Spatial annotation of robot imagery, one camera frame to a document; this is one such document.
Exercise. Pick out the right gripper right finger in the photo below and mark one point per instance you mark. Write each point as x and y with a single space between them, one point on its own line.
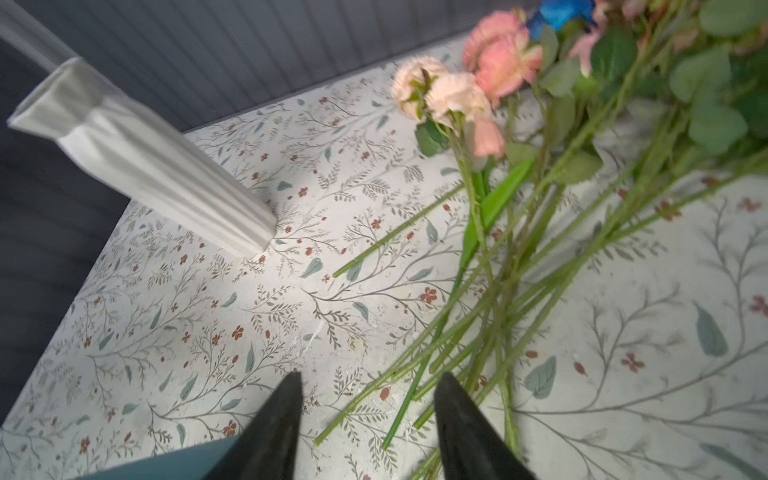
469 446

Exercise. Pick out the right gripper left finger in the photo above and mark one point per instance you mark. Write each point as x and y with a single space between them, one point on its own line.
267 448

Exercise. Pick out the blue ceramic vase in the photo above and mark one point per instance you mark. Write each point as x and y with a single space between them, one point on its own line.
189 463

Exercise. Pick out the blue rose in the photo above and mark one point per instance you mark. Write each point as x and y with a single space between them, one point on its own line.
557 13

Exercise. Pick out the pile of artificial flowers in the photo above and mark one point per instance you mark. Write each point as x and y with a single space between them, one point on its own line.
571 148

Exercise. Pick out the white ribbed vase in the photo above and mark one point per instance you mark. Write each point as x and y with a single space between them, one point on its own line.
133 150

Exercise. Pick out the floral table mat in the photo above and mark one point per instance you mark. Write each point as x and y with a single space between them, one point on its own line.
653 365

